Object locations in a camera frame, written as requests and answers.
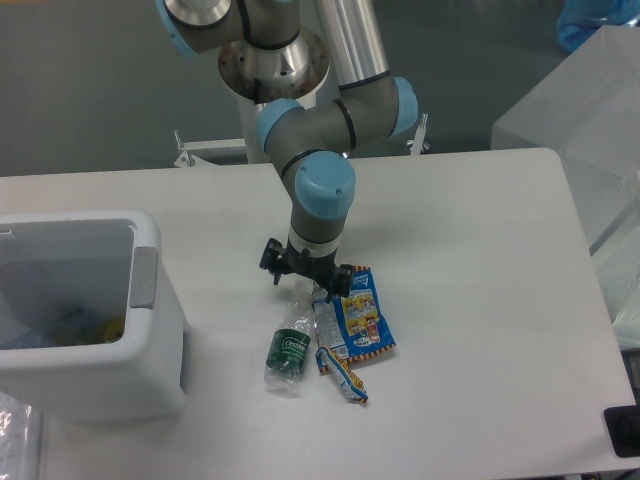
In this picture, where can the blue plastic bag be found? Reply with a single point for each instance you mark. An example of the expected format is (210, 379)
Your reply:
(580, 19)

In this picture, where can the clear bottle green label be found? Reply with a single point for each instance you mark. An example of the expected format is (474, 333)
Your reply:
(290, 343)

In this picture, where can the translucent plastic box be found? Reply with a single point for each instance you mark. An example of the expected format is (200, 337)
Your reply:
(587, 111)

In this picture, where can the blue snack wrapper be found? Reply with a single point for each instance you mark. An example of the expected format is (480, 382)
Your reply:
(353, 327)

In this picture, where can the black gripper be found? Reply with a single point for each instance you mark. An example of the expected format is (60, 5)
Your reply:
(279, 260)

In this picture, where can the wrapper strip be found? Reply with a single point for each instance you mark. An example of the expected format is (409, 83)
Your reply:
(350, 384)

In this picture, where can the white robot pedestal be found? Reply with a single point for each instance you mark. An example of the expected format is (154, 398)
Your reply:
(258, 76)

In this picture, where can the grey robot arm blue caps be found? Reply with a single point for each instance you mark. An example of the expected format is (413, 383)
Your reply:
(314, 110)

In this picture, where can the clear plastic bag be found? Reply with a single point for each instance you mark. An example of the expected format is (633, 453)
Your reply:
(21, 433)

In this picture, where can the white trash can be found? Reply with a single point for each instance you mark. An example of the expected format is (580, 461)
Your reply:
(108, 261)

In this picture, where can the white base bracket left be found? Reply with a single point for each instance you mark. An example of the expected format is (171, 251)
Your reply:
(214, 152)

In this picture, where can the black device at edge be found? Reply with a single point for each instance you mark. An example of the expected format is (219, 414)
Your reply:
(623, 426)

